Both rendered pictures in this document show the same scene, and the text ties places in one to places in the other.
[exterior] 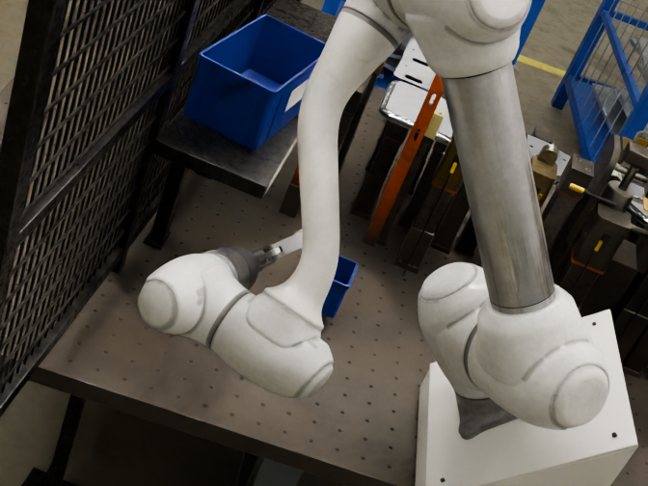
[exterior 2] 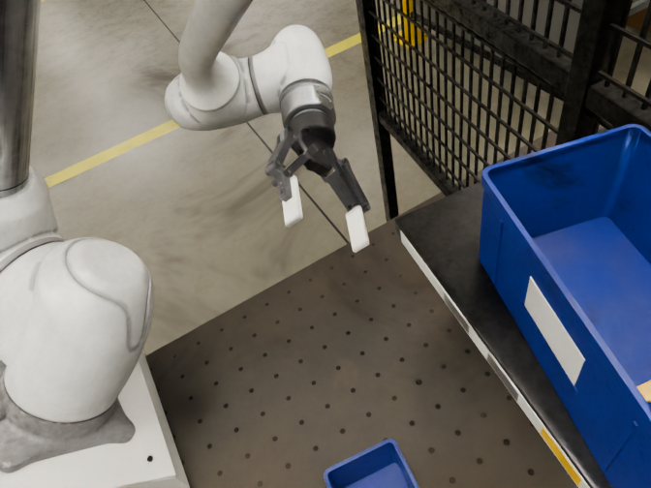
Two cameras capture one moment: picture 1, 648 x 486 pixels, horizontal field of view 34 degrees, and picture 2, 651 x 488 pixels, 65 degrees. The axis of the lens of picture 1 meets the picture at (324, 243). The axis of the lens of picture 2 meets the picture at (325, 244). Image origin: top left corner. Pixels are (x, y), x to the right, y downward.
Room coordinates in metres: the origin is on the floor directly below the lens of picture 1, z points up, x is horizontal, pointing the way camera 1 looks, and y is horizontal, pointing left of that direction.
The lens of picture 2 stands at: (2.02, -0.04, 1.51)
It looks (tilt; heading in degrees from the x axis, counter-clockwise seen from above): 48 degrees down; 169
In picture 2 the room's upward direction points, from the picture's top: 16 degrees counter-clockwise
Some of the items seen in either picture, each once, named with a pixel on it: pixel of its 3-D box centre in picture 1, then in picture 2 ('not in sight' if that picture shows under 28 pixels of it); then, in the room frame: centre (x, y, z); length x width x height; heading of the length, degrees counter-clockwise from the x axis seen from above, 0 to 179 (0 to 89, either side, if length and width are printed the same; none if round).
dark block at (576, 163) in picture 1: (539, 242); not in sight; (2.04, -0.44, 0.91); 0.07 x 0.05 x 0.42; 179
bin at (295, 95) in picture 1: (260, 79); (638, 305); (1.87, 0.24, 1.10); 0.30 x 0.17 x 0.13; 170
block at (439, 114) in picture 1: (407, 177); not in sight; (2.13, -0.12, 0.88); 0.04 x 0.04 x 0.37; 89
